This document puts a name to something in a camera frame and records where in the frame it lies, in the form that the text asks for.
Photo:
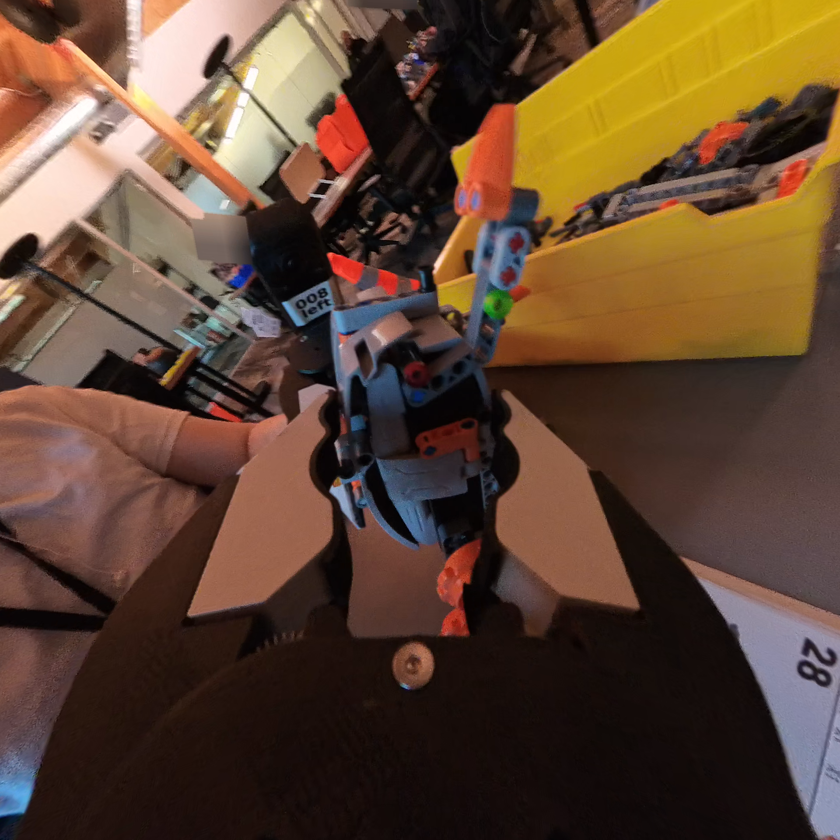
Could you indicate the grey toy robot model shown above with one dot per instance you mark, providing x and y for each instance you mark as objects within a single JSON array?
[{"x": 407, "y": 407}]

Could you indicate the person's left forearm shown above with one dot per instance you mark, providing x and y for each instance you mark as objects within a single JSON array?
[{"x": 210, "y": 449}]

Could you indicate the person's light shirt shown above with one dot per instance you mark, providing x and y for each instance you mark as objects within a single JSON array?
[{"x": 79, "y": 459}]

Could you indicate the white instruction booklet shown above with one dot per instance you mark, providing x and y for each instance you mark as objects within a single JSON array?
[{"x": 787, "y": 689}]

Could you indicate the yellow storage bin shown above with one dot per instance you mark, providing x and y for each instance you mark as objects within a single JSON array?
[{"x": 656, "y": 295}]

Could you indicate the orange chair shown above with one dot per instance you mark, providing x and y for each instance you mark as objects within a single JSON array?
[{"x": 341, "y": 134}]

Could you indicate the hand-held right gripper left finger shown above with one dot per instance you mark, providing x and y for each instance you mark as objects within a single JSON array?
[{"x": 269, "y": 525}]

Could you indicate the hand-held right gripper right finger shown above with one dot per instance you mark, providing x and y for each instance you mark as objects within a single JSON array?
[{"x": 564, "y": 525}]

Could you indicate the brown chair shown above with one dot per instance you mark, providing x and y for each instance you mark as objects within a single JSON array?
[{"x": 302, "y": 170}]

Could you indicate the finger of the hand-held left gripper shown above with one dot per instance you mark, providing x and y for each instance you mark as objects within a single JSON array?
[{"x": 315, "y": 399}]

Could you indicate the pile of toy parts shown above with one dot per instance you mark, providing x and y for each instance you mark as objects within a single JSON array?
[{"x": 709, "y": 170}]

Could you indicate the black disc stand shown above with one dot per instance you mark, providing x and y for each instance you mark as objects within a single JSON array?
[
  {"x": 18, "y": 254},
  {"x": 216, "y": 56}
]

